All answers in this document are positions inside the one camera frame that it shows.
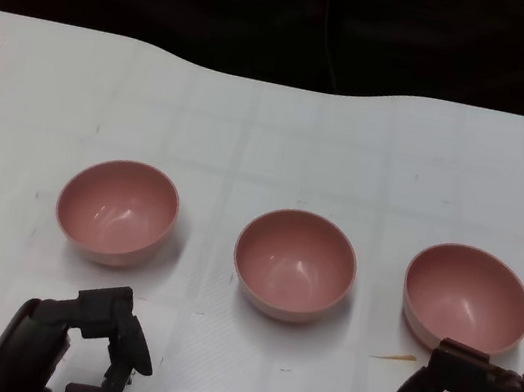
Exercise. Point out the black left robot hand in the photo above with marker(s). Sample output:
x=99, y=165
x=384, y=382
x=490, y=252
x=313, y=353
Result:
x=28, y=342

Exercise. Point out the pink plastic bowl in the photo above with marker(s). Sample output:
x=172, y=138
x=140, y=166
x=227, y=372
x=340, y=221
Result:
x=117, y=211
x=467, y=298
x=295, y=268

